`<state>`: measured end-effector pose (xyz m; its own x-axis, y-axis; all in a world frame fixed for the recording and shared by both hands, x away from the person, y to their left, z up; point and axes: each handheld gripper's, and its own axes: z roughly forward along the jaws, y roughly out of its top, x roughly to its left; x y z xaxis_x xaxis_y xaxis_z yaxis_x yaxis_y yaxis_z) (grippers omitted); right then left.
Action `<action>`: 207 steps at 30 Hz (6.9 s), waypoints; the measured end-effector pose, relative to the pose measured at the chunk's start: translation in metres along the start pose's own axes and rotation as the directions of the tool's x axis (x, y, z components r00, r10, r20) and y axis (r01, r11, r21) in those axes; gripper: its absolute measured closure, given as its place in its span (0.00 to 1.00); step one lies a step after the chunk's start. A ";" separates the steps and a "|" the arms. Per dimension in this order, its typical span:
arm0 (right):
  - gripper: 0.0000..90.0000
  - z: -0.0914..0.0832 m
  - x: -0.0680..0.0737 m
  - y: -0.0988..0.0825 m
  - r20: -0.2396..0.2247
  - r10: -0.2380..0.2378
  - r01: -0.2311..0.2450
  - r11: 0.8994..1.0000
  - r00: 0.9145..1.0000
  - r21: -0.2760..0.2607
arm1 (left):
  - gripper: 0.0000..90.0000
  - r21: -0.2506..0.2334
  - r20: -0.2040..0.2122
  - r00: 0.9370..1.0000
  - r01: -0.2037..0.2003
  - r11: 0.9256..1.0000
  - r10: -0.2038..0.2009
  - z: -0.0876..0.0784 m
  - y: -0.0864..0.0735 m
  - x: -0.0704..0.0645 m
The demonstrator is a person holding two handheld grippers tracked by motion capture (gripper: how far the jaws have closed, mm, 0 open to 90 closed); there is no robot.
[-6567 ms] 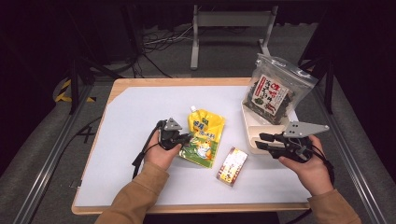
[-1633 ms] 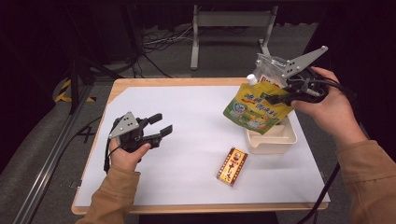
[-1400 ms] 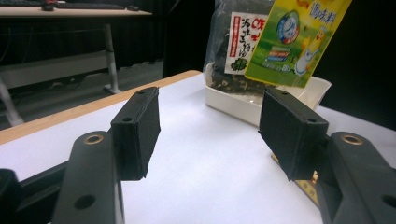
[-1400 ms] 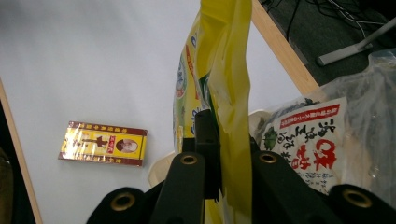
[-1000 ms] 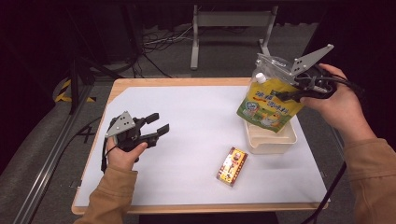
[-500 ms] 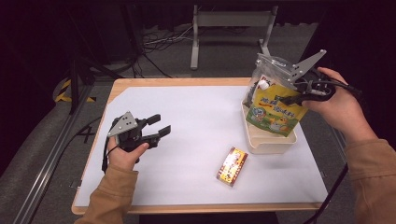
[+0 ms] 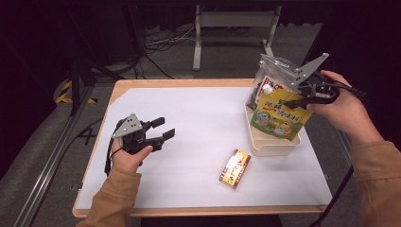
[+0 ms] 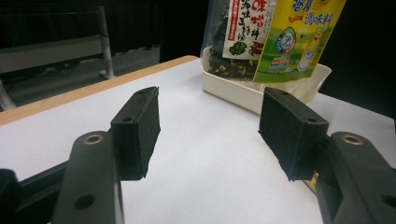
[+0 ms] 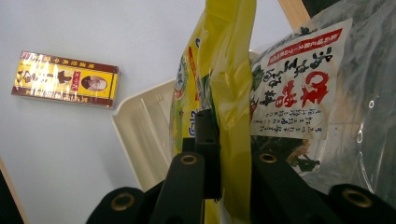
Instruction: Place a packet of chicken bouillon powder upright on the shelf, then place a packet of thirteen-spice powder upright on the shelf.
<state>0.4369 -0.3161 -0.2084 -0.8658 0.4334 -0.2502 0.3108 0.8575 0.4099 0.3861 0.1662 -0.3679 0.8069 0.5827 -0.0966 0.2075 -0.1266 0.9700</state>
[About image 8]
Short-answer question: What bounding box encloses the white plastic container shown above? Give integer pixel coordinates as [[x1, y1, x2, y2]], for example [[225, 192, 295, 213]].
[[200, 46, 332, 116]]

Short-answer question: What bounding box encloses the yellow seasoning pouch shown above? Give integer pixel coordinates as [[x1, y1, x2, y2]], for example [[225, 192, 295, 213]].
[[252, 0, 347, 84]]

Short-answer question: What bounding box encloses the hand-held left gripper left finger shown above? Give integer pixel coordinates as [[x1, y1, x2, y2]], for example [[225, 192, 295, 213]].
[[50, 86, 163, 224]]

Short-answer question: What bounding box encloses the clear bag of dried seaweed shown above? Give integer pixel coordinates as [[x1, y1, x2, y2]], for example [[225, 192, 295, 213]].
[[200, 0, 278, 80]]

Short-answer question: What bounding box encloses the white metal stand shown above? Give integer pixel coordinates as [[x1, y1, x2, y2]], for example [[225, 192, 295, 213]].
[[0, 5, 116, 112]]

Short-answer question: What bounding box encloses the white table mat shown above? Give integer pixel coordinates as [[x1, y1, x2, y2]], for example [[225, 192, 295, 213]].
[[0, 58, 396, 224]]

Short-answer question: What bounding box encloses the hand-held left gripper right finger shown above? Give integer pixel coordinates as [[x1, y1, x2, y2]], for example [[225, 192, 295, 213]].
[[258, 87, 396, 224]]

